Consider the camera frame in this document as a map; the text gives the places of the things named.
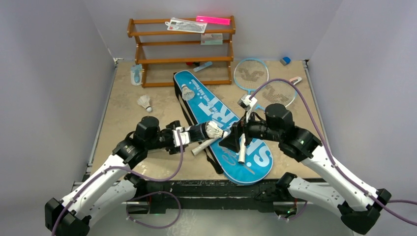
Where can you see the light blue packaged tool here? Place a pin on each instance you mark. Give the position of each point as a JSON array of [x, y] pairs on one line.
[[136, 74]]

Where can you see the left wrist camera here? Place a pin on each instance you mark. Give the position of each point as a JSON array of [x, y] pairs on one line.
[[181, 137]]

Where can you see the blue racket bag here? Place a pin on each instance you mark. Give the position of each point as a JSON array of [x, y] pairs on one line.
[[205, 106]]

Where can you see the small white box on shelf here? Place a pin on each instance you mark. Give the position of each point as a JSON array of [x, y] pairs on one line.
[[211, 39]]

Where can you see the wooden three-tier shelf rack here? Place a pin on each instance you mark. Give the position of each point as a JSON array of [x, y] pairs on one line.
[[140, 57]]

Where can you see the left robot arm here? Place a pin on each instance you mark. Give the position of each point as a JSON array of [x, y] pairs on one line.
[[116, 181]]

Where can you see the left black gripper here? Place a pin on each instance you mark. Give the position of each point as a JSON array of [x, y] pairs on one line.
[[171, 127]]

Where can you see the blue and grey eraser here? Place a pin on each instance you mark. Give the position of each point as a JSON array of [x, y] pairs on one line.
[[285, 61]]

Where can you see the red and black small object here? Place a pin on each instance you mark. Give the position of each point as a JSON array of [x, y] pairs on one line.
[[196, 64]]

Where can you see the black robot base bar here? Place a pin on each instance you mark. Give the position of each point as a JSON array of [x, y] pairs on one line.
[[265, 196]]

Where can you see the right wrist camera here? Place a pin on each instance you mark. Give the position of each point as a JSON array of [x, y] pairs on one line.
[[249, 103]]

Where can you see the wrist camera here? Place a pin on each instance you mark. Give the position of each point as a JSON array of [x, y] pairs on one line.
[[181, 137], [249, 103]]

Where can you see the far blue badminton racket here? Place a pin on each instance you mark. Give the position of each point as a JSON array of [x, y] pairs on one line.
[[249, 75]]

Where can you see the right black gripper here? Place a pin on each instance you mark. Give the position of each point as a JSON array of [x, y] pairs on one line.
[[243, 131]]

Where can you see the pink fluorescent ruler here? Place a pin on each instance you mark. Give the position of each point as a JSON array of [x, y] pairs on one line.
[[213, 20]]

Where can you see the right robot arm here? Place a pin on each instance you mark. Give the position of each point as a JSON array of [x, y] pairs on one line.
[[356, 203]]

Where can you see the black shuttlecock tube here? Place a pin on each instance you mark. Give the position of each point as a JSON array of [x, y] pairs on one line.
[[198, 132]]

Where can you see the clear packaged item on shelf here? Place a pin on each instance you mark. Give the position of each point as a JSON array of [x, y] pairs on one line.
[[175, 24]]

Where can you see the pink and white clip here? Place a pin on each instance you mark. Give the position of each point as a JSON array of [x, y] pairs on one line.
[[295, 80]]

